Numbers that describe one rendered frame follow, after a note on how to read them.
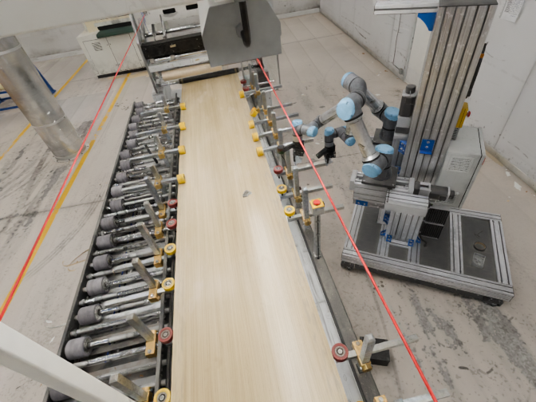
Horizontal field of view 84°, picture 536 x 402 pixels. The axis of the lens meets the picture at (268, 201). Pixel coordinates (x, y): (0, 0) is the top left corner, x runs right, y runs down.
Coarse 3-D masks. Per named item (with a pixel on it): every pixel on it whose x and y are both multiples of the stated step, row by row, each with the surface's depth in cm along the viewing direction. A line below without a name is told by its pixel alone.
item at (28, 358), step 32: (0, 0) 26; (32, 0) 27; (64, 0) 27; (96, 0) 28; (128, 0) 28; (160, 0) 29; (192, 0) 29; (224, 0) 28; (0, 32) 28; (0, 352) 63; (32, 352) 70; (64, 384) 79; (96, 384) 90
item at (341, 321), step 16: (272, 144) 317; (288, 192) 261; (304, 240) 228; (320, 272) 201; (336, 288) 191; (336, 304) 183; (336, 320) 177; (352, 336) 169; (352, 368) 161; (368, 384) 151; (368, 400) 146
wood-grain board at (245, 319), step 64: (192, 128) 321; (192, 192) 245; (256, 192) 235; (192, 256) 198; (256, 256) 192; (192, 320) 166; (256, 320) 162; (320, 320) 157; (192, 384) 143; (256, 384) 140; (320, 384) 136
